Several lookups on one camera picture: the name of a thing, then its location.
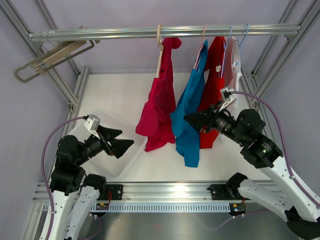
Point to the red t shirt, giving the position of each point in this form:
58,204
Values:
215,81

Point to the light blue hanger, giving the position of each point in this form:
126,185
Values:
225,52

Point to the aluminium hanging rail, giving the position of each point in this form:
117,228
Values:
279,29

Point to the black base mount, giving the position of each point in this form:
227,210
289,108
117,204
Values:
225,192
115,191

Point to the magenta t shirt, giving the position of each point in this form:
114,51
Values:
155,121

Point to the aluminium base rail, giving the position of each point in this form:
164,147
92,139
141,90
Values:
166,192

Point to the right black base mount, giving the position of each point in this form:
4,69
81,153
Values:
225,192

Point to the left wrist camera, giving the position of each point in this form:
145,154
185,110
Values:
92,122

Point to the white t shirt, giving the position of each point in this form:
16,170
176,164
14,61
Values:
232,70

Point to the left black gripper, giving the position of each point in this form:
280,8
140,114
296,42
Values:
118,146

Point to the white cable duct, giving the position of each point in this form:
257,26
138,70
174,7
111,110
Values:
161,207

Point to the blue t shirt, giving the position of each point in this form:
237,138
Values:
186,137

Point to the blue wire hanger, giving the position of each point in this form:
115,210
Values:
244,36

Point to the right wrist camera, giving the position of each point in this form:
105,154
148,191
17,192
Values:
228,97

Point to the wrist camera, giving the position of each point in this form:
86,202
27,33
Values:
92,122
228,97

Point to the beige plastic hanger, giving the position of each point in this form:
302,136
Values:
160,45

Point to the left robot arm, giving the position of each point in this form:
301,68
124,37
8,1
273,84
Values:
71,191

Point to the beige empty hanger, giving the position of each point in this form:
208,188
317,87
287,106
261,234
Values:
61,53

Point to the right aluminium frame post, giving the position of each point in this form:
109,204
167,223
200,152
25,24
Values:
287,77

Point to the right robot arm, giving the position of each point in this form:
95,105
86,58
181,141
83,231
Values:
299,206

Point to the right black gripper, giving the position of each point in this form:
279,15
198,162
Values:
208,117

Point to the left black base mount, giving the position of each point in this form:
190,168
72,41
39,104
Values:
115,191

